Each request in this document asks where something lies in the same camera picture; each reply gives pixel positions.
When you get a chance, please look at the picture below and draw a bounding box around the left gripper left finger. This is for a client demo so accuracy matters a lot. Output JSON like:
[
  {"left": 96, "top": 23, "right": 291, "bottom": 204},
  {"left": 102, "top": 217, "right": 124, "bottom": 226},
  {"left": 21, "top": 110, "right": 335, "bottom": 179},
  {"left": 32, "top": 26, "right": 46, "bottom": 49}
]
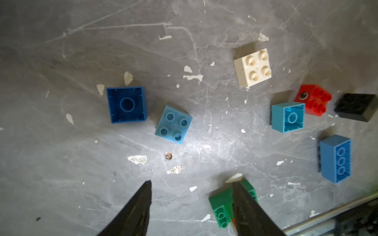
[{"left": 99, "top": 181, "right": 152, "bottom": 236}]

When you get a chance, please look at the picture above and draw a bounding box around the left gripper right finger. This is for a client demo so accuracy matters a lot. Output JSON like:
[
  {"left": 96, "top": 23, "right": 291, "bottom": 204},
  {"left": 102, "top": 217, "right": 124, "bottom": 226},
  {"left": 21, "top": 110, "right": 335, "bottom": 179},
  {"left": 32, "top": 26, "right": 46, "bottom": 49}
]
[{"left": 232, "top": 182, "right": 285, "bottom": 236}]

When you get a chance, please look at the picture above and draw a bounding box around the long green lego brick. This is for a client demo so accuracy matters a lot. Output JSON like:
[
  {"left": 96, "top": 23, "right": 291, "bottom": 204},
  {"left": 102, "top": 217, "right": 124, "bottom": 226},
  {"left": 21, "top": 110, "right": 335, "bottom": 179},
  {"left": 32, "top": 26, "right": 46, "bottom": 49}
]
[{"left": 208, "top": 178, "right": 258, "bottom": 229}]

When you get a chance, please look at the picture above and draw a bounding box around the brown lego brick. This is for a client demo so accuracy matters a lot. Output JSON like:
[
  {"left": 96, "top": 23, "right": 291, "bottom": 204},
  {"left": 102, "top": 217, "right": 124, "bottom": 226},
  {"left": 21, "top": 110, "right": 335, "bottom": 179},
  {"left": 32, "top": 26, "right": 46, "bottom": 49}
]
[{"left": 231, "top": 218, "right": 238, "bottom": 236}]

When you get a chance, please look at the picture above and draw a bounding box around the light blue lego brick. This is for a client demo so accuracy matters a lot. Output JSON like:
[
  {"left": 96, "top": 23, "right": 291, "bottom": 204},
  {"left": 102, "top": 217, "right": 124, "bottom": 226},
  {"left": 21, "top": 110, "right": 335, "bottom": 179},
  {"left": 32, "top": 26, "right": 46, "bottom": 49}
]
[{"left": 155, "top": 104, "right": 193, "bottom": 145}]

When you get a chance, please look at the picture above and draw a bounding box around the long blue lego brick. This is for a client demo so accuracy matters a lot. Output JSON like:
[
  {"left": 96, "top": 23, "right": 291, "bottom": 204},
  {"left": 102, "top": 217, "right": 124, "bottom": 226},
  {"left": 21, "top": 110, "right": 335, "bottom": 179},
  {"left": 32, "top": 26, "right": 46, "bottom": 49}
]
[{"left": 320, "top": 135, "right": 352, "bottom": 184}]

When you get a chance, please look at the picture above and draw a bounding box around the teal lego brick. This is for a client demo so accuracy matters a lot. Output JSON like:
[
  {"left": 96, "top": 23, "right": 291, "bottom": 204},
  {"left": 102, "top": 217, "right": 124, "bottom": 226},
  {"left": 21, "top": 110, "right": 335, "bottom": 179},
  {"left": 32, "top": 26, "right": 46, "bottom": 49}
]
[{"left": 271, "top": 102, "right": 305, "bottom": 133}]

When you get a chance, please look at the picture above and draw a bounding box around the dark blue lego brick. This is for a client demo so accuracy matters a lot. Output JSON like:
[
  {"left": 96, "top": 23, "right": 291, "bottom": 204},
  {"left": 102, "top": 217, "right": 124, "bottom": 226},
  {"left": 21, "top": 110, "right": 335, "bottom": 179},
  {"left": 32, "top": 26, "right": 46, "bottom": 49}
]
[{"left": 106, "top": 87, "right": 148, "bottom": 124}]

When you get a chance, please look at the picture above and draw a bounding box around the red lego brick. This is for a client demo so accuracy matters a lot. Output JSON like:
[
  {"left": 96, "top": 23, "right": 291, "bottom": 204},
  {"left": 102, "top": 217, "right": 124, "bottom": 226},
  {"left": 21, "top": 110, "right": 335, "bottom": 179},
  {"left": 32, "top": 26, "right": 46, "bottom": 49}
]
[{"left": 294, "top": 85, "right": 332, "bottom": 117}]

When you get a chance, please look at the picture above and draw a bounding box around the white lego brick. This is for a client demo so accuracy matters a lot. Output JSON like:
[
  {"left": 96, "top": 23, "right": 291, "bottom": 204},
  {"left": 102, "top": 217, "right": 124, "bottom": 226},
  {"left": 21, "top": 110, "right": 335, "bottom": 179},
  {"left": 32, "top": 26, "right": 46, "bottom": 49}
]
[{"left": 233, "top": 48, "right": 272, "bottom": 88}]

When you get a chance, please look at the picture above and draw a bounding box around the black lego brick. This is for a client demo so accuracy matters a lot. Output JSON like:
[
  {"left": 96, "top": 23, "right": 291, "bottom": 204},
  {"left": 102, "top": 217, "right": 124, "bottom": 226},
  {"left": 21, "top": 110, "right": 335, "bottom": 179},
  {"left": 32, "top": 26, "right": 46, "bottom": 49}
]
[{"left": 334, "top": 93, "right": 378, "bottom": 122}]

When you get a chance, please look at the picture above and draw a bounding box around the aluminium rail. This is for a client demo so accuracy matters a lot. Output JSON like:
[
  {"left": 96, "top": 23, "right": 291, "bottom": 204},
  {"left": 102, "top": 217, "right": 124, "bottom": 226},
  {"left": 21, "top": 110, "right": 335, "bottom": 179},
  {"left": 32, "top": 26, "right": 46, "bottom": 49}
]
[{"left": 283, "top": 191, "right": 378, "bottom": 236}]

